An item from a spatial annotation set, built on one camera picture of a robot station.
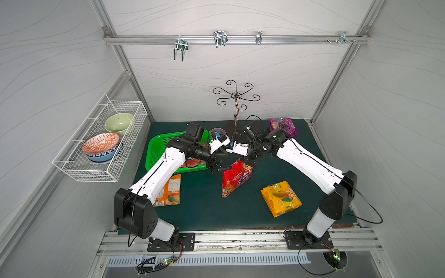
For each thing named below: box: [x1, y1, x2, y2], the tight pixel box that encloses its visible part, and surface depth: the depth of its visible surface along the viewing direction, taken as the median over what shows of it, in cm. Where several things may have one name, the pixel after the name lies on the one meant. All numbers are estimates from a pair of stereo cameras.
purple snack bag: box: [269, 117, 298, 138], surface depth 113 cm
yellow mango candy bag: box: [260, 180, 303, 218], surface depth 82 cm
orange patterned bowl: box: [82, 132, 120, 156], surface depth 64 cm
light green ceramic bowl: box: [104, 112, 134, 137], surface depth 73 cm
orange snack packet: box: [152, 173, 182, 207], surface depth 87 cm
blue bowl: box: [84, 140, 122, 163], surface depth 58 cm
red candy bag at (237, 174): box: [221, 159, 254, 199], surface depth 80 cm
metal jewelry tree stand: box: [212, 79, 261, 135], surface depth 92 cm
